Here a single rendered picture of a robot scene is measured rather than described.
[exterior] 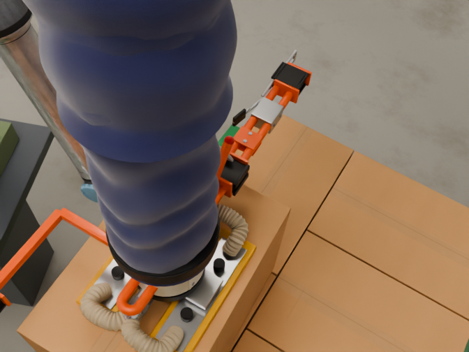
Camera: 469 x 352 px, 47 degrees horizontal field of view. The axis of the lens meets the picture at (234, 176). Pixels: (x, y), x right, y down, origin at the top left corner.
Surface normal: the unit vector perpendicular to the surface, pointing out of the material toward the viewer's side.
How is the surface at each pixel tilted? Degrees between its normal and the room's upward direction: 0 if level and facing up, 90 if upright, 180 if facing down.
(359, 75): 0
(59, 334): 0
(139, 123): 100
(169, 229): 76
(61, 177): 0
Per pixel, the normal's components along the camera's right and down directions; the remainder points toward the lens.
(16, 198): 0.05, -0.54
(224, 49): 0.91, 0.26
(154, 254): -0.21, 0.66
